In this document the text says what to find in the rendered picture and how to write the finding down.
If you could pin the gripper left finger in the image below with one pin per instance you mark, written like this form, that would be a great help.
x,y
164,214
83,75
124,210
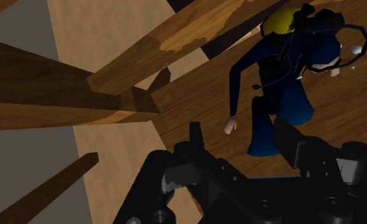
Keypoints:
x,y
183,155

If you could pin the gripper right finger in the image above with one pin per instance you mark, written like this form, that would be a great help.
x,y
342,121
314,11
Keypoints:
x,y
298,149

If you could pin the blue diver figure yellow tank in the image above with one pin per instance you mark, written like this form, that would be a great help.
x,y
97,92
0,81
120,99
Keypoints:
x,y
294,102

